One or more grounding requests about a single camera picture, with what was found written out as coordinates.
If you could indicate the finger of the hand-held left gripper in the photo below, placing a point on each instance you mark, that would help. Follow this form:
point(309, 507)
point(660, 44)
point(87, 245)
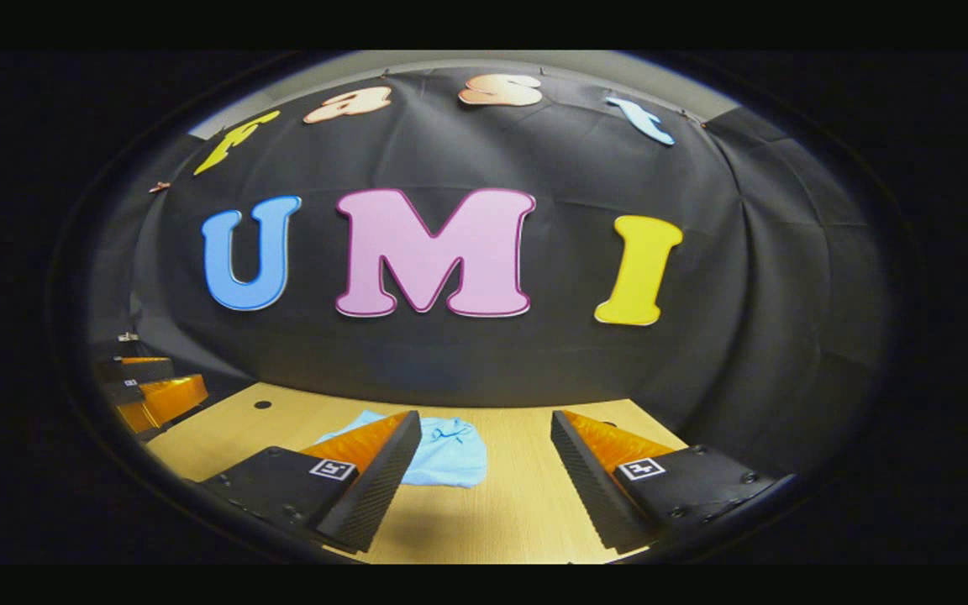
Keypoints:
point(144, 368)
point(169, 399)

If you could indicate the black backdrop cloth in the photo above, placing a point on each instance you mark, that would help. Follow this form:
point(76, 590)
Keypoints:
point(568, 151)

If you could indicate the light blue T-shirt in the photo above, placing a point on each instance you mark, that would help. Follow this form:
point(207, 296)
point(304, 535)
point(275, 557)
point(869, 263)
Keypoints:
point(450, 454)

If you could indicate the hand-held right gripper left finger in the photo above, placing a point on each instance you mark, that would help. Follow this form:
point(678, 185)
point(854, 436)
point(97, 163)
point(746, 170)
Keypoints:
point(379, 487)

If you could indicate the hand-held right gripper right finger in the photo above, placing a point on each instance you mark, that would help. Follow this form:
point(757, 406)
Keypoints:
point(589, 487)

